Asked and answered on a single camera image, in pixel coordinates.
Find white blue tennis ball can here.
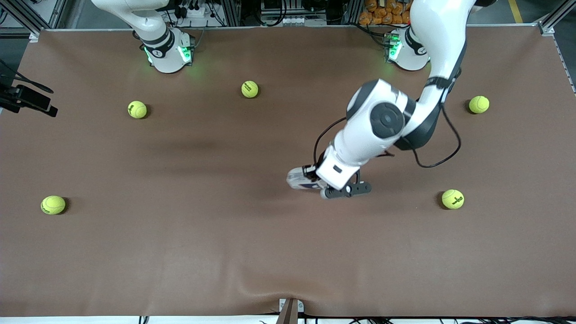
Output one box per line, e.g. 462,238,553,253
287,167,325,191

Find brown table cover sheet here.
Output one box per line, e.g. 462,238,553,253
0,26,576,318

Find pile of orange objects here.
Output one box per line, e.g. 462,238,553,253
359,0,414,26

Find white power strip with plugs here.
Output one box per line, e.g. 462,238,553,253
177,4,213,21

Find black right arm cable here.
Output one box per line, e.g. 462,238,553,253
0,58,54,94

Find grey bracket with brown post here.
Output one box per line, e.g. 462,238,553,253
278,298,305,324

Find aluminium frame post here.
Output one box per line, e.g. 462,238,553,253
346,0,363,26
224,0,242,27

